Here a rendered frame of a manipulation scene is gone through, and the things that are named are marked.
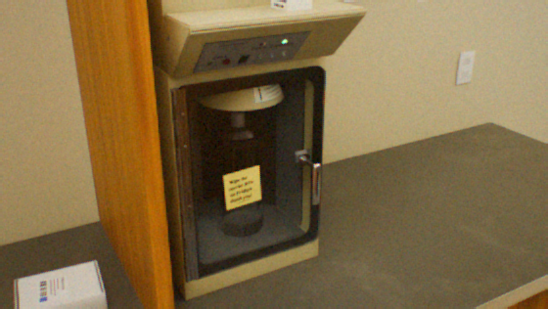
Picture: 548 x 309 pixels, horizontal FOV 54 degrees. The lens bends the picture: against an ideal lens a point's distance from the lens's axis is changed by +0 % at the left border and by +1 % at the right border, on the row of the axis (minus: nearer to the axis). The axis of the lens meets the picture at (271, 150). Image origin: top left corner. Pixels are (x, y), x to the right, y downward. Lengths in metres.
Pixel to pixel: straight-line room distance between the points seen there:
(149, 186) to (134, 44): 0.23
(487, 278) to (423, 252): 0.15
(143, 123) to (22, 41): 0.53
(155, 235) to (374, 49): 1.02
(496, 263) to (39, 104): 1.09
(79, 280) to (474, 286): 0.81
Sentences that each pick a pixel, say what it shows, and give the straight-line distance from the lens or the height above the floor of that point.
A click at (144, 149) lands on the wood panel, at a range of 0.85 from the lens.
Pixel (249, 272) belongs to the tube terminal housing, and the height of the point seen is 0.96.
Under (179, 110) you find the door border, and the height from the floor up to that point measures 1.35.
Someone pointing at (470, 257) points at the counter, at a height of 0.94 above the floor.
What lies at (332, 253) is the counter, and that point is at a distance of 1.27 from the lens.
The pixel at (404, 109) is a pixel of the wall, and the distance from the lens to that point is 1.87.
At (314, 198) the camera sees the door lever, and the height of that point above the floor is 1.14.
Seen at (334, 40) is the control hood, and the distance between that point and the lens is 0.98.
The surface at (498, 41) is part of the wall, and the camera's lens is 2.12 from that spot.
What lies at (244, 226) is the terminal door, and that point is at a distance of 1.09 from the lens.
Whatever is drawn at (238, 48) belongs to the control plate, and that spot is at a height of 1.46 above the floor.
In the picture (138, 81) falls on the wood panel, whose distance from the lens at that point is 0.81.
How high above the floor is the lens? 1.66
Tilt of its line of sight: 24 degrees down
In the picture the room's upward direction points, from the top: straight up
